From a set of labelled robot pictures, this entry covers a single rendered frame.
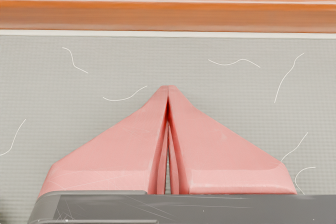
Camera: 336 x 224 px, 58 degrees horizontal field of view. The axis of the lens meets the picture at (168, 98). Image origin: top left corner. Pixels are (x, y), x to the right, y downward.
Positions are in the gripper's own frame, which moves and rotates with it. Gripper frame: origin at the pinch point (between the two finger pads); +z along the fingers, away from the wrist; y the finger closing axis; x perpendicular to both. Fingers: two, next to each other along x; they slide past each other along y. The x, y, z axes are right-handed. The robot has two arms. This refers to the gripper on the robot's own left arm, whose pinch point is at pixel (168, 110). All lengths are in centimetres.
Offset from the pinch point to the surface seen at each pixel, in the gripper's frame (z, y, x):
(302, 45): 4.3, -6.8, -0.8
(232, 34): 4.6, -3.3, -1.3
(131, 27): 4.5, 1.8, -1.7
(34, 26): 4.5, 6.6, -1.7
